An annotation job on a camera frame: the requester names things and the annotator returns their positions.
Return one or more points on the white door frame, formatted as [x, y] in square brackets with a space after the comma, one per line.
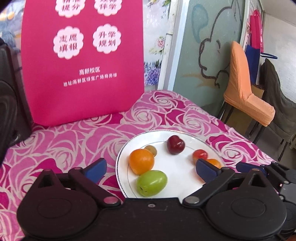
[173, 44]

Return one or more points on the small orange tangerine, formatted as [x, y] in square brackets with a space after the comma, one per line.
[215, 162]

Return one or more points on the green mango-shaped fruit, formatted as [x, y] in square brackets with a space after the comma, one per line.
[151, 183]

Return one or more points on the dark red apple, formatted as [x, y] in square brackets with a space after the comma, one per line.
[175, 145]

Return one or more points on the small red tomato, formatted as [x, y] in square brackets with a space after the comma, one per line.
[199, 154]

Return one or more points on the white ceramic plate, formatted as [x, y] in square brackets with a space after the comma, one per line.
[179, 169]

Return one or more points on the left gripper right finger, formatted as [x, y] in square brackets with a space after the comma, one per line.
[216, 181]

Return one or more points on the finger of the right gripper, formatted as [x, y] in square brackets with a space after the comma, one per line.
[267, 170]

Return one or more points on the orange covered chair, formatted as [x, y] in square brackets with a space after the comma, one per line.
[239, 95]

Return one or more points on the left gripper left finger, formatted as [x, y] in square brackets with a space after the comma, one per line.
[86, 179]

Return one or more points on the small brown kiwi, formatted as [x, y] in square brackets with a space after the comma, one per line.
[152, 149]

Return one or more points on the dark green covered chair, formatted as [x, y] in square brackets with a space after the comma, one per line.
[283, 123]

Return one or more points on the black speaker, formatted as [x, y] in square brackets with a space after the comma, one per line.
[16, 121]

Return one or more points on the floral wall poster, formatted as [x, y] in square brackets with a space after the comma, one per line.
[156, 26]

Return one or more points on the pink tote bag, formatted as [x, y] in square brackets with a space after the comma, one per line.
[81, 59]

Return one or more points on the hanging blue bag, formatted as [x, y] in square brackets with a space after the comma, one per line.
[253, 57]

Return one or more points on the pink rose tablecloth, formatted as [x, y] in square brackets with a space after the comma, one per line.
[80, 143]

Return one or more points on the large orange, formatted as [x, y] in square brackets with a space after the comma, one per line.
[141, 161]

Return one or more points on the hanging pink bag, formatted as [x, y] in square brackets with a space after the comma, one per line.
[256, 31]

